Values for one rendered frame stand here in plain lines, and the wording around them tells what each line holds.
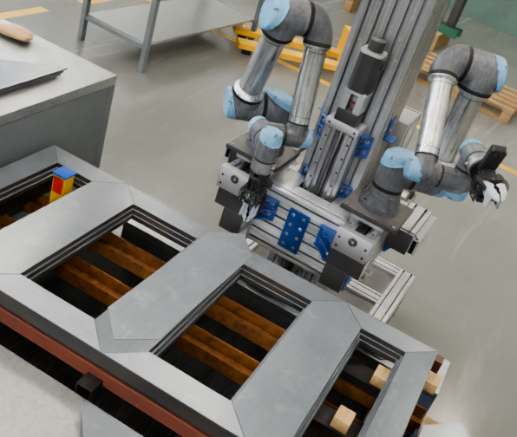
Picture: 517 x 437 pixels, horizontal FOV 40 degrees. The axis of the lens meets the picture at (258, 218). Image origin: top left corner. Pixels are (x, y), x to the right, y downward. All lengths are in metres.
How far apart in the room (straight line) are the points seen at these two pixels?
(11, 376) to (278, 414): 0.70
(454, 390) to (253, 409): 1.96
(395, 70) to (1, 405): 1.70
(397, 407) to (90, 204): 1.19
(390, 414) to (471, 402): 1.67
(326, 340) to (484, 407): 1.67
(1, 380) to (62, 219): 0.61
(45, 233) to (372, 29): 1.33
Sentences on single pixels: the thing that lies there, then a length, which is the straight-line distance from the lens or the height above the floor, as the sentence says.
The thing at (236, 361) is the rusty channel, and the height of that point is 0.68.
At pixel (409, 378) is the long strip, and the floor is 0.87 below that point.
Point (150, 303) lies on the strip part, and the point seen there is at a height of 0.87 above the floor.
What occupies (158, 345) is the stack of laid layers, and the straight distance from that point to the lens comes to 2.02.
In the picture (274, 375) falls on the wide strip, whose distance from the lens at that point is 2.02.
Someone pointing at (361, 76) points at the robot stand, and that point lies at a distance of 2.59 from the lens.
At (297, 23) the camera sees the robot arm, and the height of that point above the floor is 1.60.
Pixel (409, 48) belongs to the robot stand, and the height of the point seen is 1.57.
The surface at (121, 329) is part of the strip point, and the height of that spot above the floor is 0.87.
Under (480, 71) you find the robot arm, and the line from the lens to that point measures 2.43.
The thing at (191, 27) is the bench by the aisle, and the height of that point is 0.23.
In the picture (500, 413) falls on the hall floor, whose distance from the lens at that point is 3.78.
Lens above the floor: 2.22
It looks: 31 degrees down
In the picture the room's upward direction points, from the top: 19 degrees clockwise
